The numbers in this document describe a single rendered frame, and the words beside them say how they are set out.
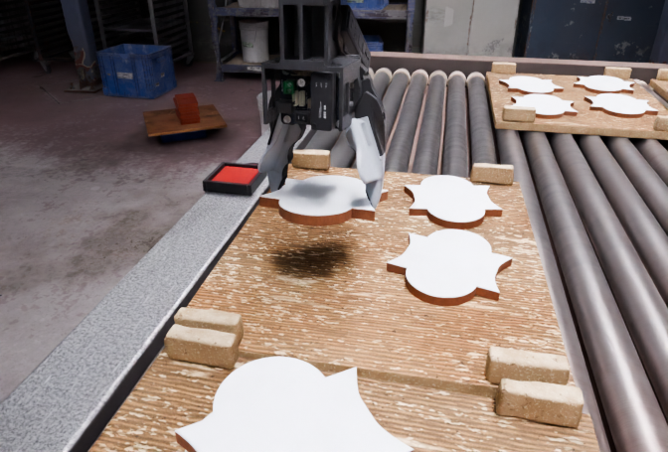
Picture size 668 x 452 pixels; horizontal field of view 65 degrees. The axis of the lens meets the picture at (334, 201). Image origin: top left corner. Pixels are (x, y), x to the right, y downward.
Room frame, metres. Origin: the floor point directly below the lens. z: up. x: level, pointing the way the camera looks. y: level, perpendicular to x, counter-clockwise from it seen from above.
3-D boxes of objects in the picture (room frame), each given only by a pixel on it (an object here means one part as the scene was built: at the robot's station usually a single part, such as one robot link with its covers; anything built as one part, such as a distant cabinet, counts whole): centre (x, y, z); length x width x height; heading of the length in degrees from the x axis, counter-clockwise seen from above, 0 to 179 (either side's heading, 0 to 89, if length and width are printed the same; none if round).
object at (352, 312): (0.53, -0.06, 0.93); 0.41 x 0.35 x 0.02; 169
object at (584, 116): (1.13, -0.52, 0.94); 0.41 x 0.35 x 0.04; 168
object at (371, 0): (5.13, -0.23, 0.72); 0.50 x 0.38 x 0.16; 76
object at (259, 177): (0.73, 0.15, 0.92); 0.08 x 0.08 x 0.02; 78
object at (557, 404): (0.28, -0.15, 0.95); 0.06 x 0.02 x 0.03; 77
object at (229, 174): (0.73, 0.15, 0.92); 0.06 x 0.06 x 0.01; 78
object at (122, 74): (4.59, 1.70, 0.19); 0.50 x 0.41 x 0.37; 76
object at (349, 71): (0.47, 0.01, 1.16); 0.09 x 0.08 x 0.12; 164
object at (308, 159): (0.75, 0.03, 0.95); 0.06 x 0.02 x 0.03; 79
